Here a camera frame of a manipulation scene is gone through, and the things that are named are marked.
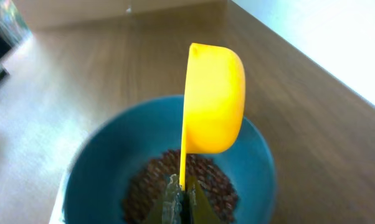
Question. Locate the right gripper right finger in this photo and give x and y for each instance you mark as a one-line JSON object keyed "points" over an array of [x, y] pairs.
{"points": [[200, 210]]}

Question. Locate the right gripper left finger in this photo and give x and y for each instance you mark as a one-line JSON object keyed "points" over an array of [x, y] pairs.
{"points": [[168, 207]]}

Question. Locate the red beans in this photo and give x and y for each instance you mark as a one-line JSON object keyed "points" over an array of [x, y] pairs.
{"points": [[147, 186]]}

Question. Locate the yellow measuring scoop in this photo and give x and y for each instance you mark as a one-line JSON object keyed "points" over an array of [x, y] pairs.
{"points": [[214, 99]]}

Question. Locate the blue plastic bowl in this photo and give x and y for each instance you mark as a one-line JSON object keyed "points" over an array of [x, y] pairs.
{"points": [[102, 172]]}

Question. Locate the white digital kitchen scale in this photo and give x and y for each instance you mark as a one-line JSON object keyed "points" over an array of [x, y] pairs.
{"points": [[57, 216]]}

